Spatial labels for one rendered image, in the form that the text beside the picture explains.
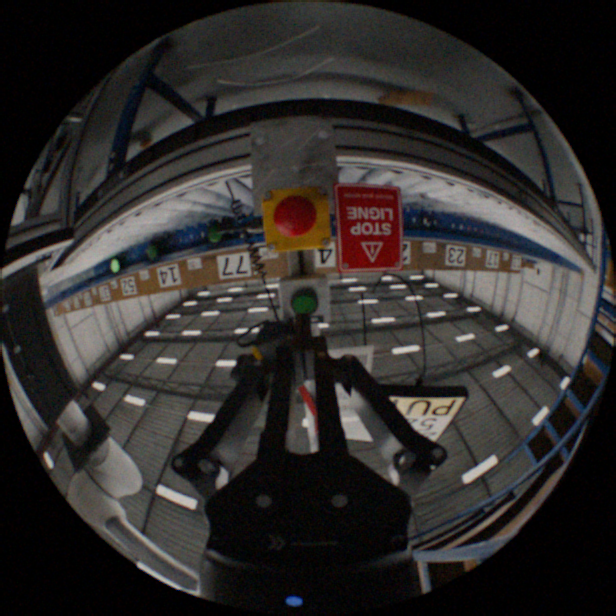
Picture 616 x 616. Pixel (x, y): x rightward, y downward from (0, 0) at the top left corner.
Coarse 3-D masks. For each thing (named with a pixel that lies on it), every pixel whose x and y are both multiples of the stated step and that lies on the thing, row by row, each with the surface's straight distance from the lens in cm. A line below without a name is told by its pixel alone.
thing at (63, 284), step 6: (84, 270) 165; (90, 270) 168; (72, 276) 160; (78, 276) 162; (84, 276) 164; (90, 276) 167; (60, 282) 156; (66, 282) 158; (72, 282) 159; (78, 282) 162; (48, 288) 153; (54, 288) 154; (60, 288) 156; (48, 294) 153; (54, 294) 154
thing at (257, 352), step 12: (276, 324) 30; (288, 324) 29; (264, 336) 28; (276, 336) 27; (288, 336) 27; (252, 348) 31; (264, 348) 29; (240, 360) 34; (252, 360) 32; (264, 360) 31; (240, 372) 32; (300, 384) 31
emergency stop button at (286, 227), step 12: (288, 204) 18; (300, 204) 18; (312, 204) 18; (276, 216) 18; (288, 216) 18; (300, 216) 18; (312, 216) 18; (288, 228) 18; (300, 228) 18; (312, 228) 18
